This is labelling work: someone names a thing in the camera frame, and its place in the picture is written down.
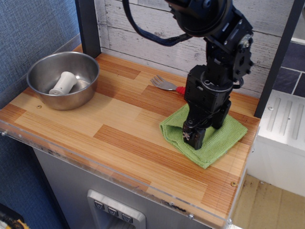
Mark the clear acrylic table edge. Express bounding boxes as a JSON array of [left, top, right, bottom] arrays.
[[0, 114, 259, 229]]

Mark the dark right shelf post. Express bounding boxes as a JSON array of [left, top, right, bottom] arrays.
[[254, 0, 305, 118]]

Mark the white salt shaker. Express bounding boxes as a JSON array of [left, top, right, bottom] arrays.
[[49, 72, 77, 95]]

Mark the yellow black object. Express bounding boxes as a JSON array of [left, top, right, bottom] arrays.
[[0, 204, 28, 229]]

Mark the stainless steel bowl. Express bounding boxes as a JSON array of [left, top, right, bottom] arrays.
[[27, 52, 100, 110]]

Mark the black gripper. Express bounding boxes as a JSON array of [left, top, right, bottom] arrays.
[[183, 65, 233, 150]]

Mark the green cloth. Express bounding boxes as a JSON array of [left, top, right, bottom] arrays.
[[159, 104, 247, 169]]

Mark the dark left shelf post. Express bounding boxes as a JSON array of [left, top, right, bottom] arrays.
[[75, 0, 101, 58]]

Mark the dark shelf post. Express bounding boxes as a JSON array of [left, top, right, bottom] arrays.
[[75, 0, 101, 58], [254, 0, 305, 118]]

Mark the silver button control panel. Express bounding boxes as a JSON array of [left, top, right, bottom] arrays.
[[87, 189, 146, 229]]

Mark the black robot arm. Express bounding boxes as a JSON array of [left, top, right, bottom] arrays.
[[168, 0, 253, 150]]

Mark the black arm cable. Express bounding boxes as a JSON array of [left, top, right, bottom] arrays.
[[121, 0, 191, 47]]

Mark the fork with red handle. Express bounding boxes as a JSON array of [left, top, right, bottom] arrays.
[[150, 75, 185, 95]]

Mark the white toy sink drainboard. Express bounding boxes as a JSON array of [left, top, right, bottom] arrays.
[[247, 90, 305, 196]]

